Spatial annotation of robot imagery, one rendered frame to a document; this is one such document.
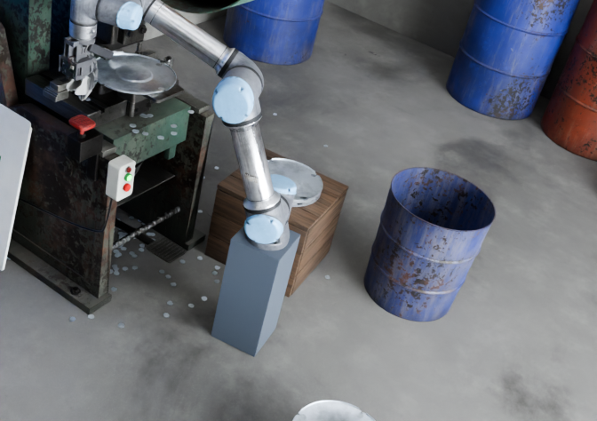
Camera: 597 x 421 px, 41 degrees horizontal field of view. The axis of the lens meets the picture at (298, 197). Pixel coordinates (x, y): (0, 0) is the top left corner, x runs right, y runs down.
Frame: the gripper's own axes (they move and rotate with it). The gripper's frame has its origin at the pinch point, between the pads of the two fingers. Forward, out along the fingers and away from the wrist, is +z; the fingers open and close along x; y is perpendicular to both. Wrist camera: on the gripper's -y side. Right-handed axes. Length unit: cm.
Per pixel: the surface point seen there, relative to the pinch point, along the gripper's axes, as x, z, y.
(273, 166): 24, 47, -83
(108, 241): 7, 57, -10
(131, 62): -16.5, 6.5, -38.9
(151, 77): -4.7, 6.3, -35.9
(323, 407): 101, 60, -4
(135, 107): -5.0, 16.2, -29.8
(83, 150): 2.9, 17.4, 1.7
